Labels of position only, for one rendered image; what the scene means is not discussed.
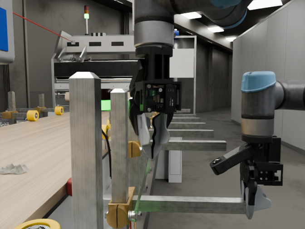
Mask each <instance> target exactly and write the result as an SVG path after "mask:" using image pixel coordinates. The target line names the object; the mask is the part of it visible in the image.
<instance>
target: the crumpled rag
mask: <svg viewBox="0 0 305 229"><path fill-rule="evenodd" d="M27 168H28V167H27V166H26V165H25V164H19V165H16V166H14V165H13V164H8V165H7V166H6V167H5V168H4V167H1V168H0V174H7V173H9V174H22V173H24V172H28V171H27V170H26V169H27ZM28 169H29V168H28Z"/></svg>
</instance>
